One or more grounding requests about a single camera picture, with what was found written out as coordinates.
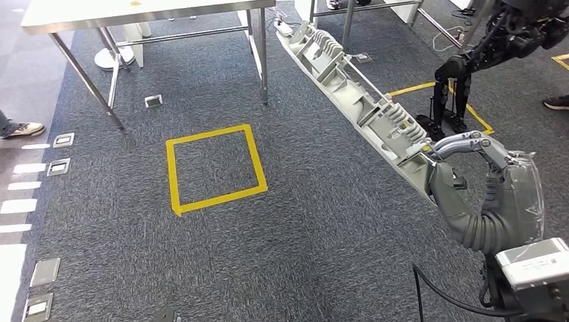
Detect white power strip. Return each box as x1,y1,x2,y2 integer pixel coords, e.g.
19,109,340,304
272,18,296,38

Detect white round pedestal base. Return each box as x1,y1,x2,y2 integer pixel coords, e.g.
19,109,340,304
93,44,136,72

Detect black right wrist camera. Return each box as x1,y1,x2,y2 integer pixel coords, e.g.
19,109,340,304
495,237,569,322

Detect white panel leg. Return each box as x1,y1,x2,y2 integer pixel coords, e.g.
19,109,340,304
122,22,153,68

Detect black camera cable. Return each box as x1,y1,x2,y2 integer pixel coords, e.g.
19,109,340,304
412,264,522,322

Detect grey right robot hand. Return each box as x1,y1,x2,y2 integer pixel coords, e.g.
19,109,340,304
426,131,546,251

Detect stainless steel workbench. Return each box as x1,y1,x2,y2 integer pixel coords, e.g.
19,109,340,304
19,0,277,131
307,0,466,50

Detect silver plastic hubcap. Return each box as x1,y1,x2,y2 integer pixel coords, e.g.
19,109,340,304
274,21,439,207

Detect black humanoid robot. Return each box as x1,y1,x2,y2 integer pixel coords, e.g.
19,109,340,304
415,0,569,143

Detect white desk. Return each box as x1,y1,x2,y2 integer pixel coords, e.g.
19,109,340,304
383,0,419,24

